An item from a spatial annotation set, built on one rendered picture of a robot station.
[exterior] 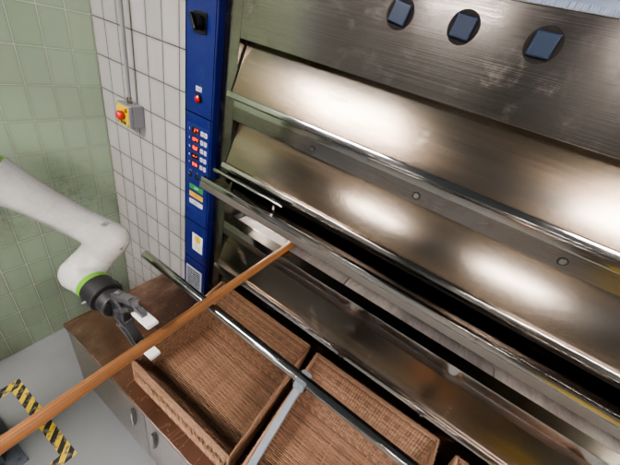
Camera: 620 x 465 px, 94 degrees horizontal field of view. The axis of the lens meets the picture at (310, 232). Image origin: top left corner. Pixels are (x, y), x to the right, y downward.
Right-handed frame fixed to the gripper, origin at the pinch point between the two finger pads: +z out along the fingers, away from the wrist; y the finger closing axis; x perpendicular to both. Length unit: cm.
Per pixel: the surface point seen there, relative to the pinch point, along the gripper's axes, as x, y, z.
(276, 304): -53, 24, 6
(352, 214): -55, -32, 24
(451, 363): -55, 1, 74
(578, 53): -55, -85, 55
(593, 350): -53, -30, 94
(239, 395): -29, 60, 12
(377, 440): -18, 2, 61
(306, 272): -56, 1, 15
